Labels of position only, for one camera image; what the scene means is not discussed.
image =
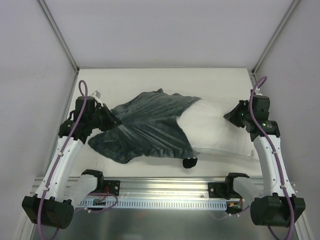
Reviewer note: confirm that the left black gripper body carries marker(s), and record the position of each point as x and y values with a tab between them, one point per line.
106	117

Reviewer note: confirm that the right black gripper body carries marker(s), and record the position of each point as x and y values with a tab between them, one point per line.
239	114

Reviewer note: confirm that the white pillow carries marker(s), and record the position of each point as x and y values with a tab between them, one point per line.
209	133

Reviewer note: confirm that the zebra and grey pillowcase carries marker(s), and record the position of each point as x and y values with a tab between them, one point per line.
149	128

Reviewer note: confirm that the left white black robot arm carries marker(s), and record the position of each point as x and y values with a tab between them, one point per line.
53	204

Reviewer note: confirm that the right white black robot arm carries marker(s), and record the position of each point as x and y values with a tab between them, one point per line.
276	205

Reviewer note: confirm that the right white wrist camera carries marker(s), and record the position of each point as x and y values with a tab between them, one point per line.
256	91

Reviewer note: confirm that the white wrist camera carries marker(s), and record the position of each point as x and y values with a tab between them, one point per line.
256	91
96	95

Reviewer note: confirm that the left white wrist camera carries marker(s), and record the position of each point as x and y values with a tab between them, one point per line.
96	95

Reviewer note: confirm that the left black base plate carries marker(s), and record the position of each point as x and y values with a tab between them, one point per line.
110	186

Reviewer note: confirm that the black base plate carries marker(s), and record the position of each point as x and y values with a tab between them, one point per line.
217	190
110	186

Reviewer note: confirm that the aluminium mounting rail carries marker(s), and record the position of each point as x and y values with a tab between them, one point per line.
162	188

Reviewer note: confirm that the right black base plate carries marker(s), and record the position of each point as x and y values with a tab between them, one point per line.
217	190

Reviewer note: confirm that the white slotted cable duct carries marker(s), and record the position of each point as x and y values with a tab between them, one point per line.
167	204

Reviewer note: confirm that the right aluminium frame post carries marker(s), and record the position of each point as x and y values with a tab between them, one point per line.
276	34

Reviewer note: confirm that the aluminium frame post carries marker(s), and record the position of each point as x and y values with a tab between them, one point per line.
58	34
276	34

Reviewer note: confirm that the left aluminium frame post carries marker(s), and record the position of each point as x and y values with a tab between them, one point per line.
58	34

